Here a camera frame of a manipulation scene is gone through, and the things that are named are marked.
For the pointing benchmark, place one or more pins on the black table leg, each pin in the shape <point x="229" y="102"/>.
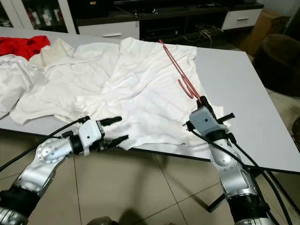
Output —
<point x="219" y="202"/>

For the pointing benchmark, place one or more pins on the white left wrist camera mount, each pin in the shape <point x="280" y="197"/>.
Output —
<point x="91" y="135"/>

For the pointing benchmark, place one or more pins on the grey robot foot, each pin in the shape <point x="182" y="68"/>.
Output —
<point x="103" y="221"/>

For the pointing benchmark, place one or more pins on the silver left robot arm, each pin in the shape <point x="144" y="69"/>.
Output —
<point x="51" y="152"/>

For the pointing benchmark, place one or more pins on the crumpled red garment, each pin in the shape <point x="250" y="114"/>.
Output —
<point x="23" y="47"/>

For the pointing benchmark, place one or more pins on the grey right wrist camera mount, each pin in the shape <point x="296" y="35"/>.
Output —
<point x="204" y="121"/>

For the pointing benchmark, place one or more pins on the pink clothes hanger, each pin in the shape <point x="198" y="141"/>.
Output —
<point x="178" y="68"/>

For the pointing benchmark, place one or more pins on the large white shirt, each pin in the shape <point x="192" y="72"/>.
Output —
<point x="150" y="93"/>

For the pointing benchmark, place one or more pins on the dark TV stand white drawers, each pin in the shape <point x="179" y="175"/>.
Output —
<point x="168" y="10"/>

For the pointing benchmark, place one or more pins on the dark brown round seat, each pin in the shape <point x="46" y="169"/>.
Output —
<point x="279" y="61"/>

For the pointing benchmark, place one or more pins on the brown cardboard box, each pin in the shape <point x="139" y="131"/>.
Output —
<point x="267" y="23"/>

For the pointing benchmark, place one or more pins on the beige garment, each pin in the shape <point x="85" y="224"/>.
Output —
<point x="58" y="51"/>

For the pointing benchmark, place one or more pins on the white glass-door cabinet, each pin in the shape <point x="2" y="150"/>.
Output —
<point x="37" y="16"/>

